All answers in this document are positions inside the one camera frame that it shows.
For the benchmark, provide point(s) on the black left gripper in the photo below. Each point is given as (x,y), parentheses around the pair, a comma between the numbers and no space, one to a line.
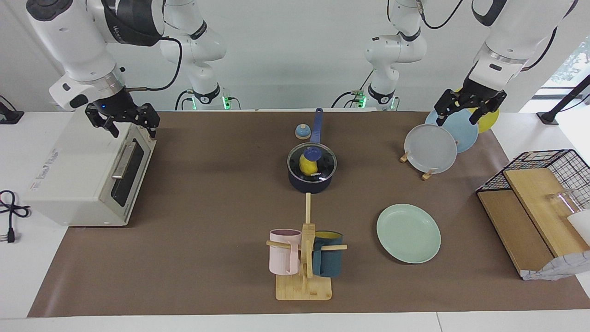
(470,97)

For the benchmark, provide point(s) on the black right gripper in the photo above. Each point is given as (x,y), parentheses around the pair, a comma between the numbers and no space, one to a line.
(122,110)

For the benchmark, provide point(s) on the glass lid with blue knob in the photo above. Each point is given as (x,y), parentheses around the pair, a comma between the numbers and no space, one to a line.
(328,162)

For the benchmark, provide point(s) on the yellow lemon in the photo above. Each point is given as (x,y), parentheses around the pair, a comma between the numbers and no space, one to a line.
(307,167)

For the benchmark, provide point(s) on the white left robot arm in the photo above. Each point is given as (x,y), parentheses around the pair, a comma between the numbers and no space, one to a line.
(516,32)

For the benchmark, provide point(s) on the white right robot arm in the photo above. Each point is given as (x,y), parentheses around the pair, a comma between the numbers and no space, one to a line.
(69,37)

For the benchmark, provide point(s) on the light blue plate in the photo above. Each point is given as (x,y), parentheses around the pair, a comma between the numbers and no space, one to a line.
(463,131)

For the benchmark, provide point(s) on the yellow plate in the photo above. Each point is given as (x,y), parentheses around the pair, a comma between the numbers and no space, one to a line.
(489,121)

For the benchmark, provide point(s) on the grey plate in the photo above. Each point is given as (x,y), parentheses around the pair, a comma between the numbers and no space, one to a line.
(429,148)

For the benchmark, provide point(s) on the wooden plate rack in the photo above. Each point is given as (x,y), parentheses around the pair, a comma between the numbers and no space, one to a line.
(427,174)

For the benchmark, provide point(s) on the green plate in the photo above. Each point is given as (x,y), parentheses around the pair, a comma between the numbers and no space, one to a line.
(408,233)

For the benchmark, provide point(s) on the white toaster oven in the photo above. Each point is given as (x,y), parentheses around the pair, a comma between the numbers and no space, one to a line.
(69,175)

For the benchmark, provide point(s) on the brown table mat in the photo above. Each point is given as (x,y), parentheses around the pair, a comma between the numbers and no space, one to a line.
(207,207)

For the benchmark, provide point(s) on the light wooden cutting board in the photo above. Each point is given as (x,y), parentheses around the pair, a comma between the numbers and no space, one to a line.
(537,203)

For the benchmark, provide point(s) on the brown wooden board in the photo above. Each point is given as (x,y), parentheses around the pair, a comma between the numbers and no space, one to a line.
(511,226)

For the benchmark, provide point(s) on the clear glass cup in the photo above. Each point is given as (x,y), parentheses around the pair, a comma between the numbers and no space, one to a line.
(564,200)

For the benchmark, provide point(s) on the white translucent container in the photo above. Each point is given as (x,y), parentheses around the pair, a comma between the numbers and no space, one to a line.
(581,226)

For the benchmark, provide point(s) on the white patterned cloth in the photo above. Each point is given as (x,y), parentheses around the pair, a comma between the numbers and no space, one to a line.
(557,267)

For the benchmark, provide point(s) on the teal mug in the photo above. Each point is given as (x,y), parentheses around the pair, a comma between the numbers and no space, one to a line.
(329,260)

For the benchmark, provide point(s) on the pink mug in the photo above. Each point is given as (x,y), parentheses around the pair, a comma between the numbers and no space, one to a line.
(282,256)

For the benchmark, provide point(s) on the wooden mug tree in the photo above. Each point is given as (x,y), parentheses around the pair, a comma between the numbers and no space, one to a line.
(303,288)

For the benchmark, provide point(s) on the black camera stand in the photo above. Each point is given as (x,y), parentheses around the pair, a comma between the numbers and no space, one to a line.
(560,105)

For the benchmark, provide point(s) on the black clamp mount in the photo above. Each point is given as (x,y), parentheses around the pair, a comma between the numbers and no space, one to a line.
(9,115)

